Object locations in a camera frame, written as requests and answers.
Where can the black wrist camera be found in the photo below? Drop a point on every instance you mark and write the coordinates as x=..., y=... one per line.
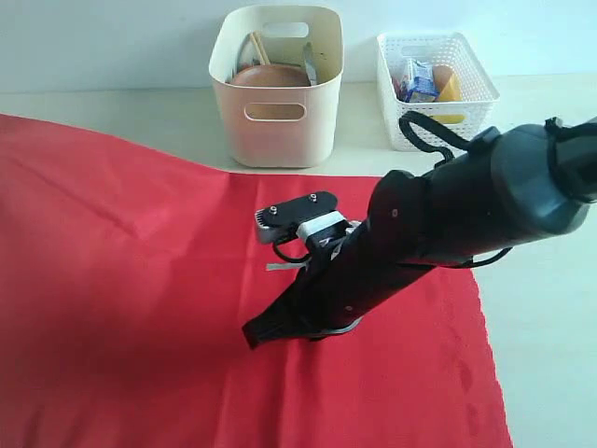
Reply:
x=313, y=219

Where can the red sausage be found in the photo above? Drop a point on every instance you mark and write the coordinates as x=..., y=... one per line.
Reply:
x=398, y=88

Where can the pale green bowl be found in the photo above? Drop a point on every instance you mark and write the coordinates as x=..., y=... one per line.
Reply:
x=247, y=55

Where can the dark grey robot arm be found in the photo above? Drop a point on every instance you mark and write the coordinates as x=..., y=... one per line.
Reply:
x=485, y=196

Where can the red tablecloth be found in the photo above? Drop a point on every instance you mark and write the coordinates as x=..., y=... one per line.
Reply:
x=126, y=276

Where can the yellow lemon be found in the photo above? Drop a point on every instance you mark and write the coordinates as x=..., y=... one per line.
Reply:
x=449, y=119

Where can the orange cheese wedge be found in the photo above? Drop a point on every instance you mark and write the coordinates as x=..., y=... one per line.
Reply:
x=451, y=90

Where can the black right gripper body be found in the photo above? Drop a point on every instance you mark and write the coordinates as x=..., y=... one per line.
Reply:
x=389, y=250

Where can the cream plastic bin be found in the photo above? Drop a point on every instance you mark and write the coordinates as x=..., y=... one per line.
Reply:
x=284, y=30

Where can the small milk carton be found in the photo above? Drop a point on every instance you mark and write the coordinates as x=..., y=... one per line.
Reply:
x=417, y=84

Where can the white perforated plastic basket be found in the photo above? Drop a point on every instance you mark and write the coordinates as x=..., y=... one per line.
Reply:
x=451, y=49

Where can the silver table knife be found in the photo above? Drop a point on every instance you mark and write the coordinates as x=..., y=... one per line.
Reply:
x=310, y=67

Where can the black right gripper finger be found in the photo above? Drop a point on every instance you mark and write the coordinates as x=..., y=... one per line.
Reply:
x=324, y=333
x=280, y=320

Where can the brown round plate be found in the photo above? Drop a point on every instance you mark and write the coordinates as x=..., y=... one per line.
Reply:
x=272, y=76

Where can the brown egg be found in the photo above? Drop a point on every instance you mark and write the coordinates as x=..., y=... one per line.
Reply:
x=442, y=75

